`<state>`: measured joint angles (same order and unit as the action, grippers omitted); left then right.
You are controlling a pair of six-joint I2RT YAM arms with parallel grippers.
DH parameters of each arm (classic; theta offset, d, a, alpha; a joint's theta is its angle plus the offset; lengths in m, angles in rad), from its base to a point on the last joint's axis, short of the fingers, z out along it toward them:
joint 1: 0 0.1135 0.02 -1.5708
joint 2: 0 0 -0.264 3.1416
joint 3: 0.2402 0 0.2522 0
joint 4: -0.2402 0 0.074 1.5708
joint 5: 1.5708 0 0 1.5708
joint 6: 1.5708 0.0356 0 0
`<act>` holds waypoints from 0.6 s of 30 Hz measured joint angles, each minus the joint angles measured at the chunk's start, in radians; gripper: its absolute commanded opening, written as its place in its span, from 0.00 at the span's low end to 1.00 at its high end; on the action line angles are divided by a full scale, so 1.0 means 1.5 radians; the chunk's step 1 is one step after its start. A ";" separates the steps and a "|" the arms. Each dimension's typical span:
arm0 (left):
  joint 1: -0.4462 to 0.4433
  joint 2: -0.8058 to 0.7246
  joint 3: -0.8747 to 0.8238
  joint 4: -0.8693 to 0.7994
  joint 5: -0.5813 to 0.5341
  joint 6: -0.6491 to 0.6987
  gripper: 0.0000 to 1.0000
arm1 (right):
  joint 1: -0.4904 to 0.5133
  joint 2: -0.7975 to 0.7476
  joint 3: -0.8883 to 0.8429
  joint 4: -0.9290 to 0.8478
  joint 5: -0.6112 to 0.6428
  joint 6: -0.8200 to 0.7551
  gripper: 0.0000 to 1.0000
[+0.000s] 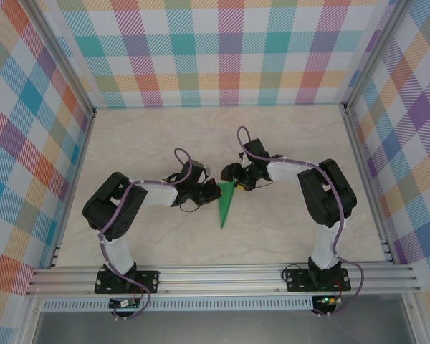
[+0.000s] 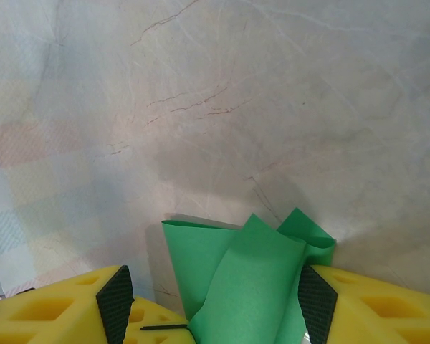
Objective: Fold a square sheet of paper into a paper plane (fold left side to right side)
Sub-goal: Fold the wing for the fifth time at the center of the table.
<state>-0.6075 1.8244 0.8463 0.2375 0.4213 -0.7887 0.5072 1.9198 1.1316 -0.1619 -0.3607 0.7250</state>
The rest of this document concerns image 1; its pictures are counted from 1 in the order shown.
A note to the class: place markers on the green paper sheet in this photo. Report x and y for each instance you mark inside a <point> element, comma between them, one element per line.
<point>225,204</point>

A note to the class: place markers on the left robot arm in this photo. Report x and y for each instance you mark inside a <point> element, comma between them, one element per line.
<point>111,209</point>

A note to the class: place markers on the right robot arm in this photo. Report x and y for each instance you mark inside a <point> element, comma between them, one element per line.
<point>326,193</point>

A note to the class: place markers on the grey metal panel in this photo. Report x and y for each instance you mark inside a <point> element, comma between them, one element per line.
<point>218,329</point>

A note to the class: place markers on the small circuit board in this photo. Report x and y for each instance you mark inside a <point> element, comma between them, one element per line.
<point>328,300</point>
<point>122,304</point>

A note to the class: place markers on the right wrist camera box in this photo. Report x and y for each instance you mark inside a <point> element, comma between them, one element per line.
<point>241,156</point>

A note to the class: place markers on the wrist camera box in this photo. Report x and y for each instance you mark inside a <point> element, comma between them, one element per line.
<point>241,156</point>
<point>208,168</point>

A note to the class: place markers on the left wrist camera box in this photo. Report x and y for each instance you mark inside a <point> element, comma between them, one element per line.
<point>208,168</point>

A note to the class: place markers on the aluminium mounting rail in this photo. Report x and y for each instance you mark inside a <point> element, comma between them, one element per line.
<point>218,277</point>

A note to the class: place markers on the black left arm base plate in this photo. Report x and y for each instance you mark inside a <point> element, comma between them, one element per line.
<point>148,279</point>

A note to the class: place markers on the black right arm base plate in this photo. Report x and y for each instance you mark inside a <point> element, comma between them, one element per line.
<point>297,279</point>

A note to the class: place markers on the aluminium side rail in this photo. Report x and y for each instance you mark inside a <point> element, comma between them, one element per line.
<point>74,182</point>
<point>362,161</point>

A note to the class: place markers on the aluminium frame post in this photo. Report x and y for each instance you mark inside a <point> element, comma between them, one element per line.
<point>70,61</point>
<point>28,322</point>
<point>414,319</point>
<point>374,53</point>

